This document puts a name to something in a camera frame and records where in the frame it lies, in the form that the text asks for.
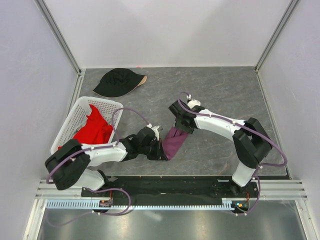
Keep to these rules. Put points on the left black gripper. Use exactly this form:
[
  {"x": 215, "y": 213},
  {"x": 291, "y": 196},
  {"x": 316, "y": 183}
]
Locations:
[{"x": 159, "y": 154}]

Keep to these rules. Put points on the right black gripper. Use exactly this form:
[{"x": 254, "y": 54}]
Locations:
[{"x": 177, "y": 124}]

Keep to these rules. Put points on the purple cloth napkin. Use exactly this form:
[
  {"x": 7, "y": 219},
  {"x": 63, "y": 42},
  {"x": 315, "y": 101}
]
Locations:
[{"x": 173, "y": 141}]

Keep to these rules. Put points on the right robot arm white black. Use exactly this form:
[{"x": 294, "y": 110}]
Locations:
[{"x": 248, "y": 136}]

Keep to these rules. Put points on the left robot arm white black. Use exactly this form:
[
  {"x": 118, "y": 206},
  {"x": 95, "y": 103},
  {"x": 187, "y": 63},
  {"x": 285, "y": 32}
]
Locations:
[{"x": 68, "y": 166}]

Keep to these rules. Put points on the red cloth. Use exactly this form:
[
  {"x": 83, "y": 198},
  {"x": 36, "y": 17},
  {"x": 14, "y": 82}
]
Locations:
[{"x": 95, "y": 131}]

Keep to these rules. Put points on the black bucket hat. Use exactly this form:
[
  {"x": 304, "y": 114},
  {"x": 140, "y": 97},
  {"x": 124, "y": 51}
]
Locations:
[{"x": 119, "y": 82}]

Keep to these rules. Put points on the white plastic basket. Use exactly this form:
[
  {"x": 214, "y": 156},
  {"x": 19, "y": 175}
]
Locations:
[{"x": 77, "y": 117}]

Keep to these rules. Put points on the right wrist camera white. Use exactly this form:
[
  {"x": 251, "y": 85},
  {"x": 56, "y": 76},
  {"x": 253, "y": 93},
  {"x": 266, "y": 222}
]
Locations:
[{"x": 191, "y": 102}]

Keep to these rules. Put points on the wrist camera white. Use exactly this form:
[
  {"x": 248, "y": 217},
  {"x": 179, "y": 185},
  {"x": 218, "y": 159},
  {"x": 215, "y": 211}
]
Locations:
[
  {"x": 157, "y": 129},
  {"x": 191, "y": 102}
]

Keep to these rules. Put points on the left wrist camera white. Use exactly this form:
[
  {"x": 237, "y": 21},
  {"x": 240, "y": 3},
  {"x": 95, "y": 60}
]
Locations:
[{"x": 157, "y": 129}]

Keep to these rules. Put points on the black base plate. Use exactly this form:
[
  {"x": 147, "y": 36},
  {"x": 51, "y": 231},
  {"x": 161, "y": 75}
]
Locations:
[{"x": 180, "y": 189}]

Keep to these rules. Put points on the blue cable duct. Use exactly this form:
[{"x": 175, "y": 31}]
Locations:
[{"x": 95, "y": 204}]

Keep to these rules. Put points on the right aluminium frame post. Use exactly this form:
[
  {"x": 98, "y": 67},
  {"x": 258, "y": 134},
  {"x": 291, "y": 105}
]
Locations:
[{"x": 276, "y": 33}]

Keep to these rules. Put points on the aluminium frame post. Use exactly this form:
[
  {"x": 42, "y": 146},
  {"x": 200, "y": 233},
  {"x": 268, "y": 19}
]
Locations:
[
  {"x": 276, "y": 33},
  {"x": 58, "y": 35}
]

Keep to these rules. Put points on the left aluminium frame post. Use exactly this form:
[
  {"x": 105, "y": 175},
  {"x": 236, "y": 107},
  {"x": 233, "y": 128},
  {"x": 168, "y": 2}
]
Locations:
[{"x": 58, "y": 35}]

